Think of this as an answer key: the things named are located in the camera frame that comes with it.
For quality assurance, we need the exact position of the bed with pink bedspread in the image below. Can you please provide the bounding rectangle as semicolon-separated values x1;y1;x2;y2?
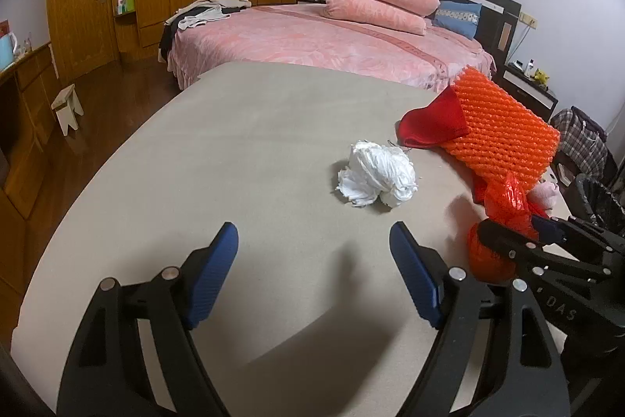
159;0;523;93

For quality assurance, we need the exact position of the pink sock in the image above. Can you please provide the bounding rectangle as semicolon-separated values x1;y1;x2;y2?
530;180;560;210

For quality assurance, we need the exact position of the black headboard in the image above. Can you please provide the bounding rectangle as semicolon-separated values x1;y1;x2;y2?
430;0;522;66

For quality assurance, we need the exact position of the red cloth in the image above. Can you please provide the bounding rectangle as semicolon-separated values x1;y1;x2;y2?
395;85;470;149

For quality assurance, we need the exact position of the orange foam net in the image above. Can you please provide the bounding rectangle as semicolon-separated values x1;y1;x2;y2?
442;66;561;193

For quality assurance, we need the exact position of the black lined trash bin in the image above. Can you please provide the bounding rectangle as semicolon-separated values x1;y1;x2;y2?
573;175;625;237

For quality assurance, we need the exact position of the plaid cloth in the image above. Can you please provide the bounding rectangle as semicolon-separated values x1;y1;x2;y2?
552;107;618;183

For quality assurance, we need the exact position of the orange plastic bag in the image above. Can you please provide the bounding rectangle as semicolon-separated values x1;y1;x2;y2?
466;170;538;283

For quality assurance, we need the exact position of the beige table cover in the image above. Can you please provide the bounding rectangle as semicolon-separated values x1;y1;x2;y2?
10;61;577;417

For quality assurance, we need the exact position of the blue pillow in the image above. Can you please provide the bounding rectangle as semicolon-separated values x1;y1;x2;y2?
432;2;483;41

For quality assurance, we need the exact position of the wooden side cabinet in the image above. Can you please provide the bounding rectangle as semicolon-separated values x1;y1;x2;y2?
0;41;64;301

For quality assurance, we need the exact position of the pile of light clothes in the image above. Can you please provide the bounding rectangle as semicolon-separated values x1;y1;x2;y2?
163;0;252;32

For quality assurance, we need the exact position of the black nightstand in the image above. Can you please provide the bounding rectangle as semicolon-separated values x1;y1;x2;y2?
500;63;559;120

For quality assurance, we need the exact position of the light blue kettle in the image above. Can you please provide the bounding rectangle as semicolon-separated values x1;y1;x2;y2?
0;31;20;71

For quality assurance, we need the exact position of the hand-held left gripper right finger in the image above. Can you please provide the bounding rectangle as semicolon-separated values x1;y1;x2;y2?
389;222;572;417

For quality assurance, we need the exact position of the white tissue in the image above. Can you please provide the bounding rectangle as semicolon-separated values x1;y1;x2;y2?
337;141;418;209

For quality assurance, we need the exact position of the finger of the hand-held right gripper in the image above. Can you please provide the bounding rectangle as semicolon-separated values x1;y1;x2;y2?
477;218;613;283
532;213;625;261

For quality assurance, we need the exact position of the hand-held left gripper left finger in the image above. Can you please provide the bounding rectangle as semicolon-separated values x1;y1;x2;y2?
57;222;240;417

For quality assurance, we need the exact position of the small wooden stool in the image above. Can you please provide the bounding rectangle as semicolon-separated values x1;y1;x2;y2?
51;84;84;137

